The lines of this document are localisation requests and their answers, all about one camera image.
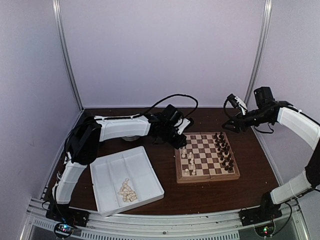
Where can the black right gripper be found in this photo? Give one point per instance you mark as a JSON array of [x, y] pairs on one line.
[[236, 122]]

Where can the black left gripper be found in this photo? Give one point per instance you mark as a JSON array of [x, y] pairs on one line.
[[179, 143]]

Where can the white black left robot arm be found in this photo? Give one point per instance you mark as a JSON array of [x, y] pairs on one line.
[[82, 144]]

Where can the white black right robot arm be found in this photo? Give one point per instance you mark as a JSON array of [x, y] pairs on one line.
[[309, 131]]

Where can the row of dark chess pieces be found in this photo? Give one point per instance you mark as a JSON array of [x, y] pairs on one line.
[[224, 153]]

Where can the wooden chess board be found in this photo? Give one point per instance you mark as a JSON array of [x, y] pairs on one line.
[[205, 159]]

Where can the pile of white chess pieces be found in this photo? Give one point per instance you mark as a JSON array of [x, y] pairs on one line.
[[127, 193]]

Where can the white scalloped bowl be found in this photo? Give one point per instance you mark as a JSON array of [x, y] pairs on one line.
[[130, 138]]

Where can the white compartment tray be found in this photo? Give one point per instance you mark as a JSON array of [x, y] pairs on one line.
[[123, 181]]

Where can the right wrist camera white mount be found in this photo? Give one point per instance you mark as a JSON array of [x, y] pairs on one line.
[[237, 103]]

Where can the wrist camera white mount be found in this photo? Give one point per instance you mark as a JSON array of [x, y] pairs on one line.
[[237, 103], [183, 124]]

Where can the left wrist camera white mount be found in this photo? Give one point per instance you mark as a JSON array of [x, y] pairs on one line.
[[183, 124]]

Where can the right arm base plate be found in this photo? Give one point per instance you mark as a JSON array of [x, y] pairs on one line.
[[257, 215]]

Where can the aluminium front frame rail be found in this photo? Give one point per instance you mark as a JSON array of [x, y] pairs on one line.
[[225, 225]]

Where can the right aluminium corner post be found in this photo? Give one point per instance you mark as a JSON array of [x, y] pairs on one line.
[[264, 30]]

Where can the aluminium corner post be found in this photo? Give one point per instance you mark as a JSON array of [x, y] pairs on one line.
[[56, 4], [264, 30]]

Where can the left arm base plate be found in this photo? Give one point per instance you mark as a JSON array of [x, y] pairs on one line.
[[72, 217]]

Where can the left aluminium corner post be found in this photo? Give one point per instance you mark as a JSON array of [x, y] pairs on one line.
[[56, 4]]

